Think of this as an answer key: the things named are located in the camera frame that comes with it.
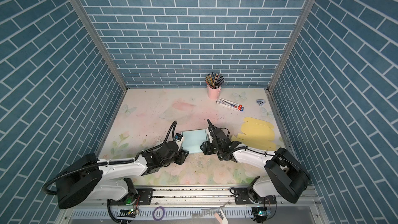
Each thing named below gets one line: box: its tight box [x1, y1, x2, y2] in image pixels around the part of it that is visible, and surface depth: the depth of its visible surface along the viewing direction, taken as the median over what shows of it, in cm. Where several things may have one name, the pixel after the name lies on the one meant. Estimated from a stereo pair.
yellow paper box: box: [231, 117, 278, 151], surface depth 101 cm
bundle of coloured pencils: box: [204, 72, 225, 90], surface depth 110 cm
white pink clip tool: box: [213, 199, 231, 224], surface depth 69 cm
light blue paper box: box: [180, 129, 208, 154], surface depth 91 cm
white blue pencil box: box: [215, 97, 245, 112], surface depth 113 cm
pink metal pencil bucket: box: [207, 86, 222, 100], surface depth 111 cm
